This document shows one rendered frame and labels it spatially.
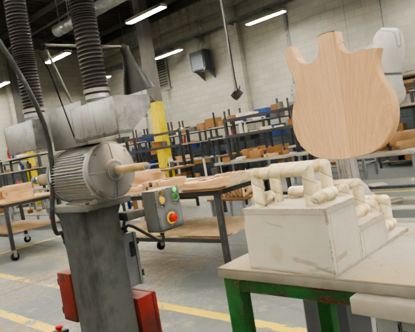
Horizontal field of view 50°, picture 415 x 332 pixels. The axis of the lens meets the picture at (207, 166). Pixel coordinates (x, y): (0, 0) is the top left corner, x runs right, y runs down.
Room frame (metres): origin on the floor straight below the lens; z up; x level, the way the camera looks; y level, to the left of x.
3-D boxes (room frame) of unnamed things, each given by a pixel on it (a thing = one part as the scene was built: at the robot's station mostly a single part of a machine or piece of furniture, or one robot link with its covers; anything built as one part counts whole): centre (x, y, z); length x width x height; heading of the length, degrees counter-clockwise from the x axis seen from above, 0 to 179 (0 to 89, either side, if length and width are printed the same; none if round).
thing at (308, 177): (1.12, -0.25, 1.15); 0.03 x 0.03 x 0.09
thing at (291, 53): (1.52, -0.36, 1.54); 0.07 x 0.04 x 0.09; 45
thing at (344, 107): (1.43, -0.45, 1.38); 0.35 x 0.04 x 0.40; 45
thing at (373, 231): (1.32, -0.33, 0.98); 0.27 x 0.16 x 0.09; 45
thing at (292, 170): (1.18, -0.19, 1.20); 0.20 x 0.03 x 0.03; 44
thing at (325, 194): (1.14, -0.28, 1.12); 0.11 x 0.03 x 0.03; 135
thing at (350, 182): (1.35, -0.36, 1.12); 0.20 x 0.03 x 0.03; 44
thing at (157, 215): (2.20, 0.32, 0.99); 0.24 x 0.21 x 0.26; 48
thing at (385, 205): (1.40, -0.53, 0.99); 0.03 x 0.03 x 0.09
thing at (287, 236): (1.22, -0.22, 1.02); 0.27 x 0.15 x 0.17; 45
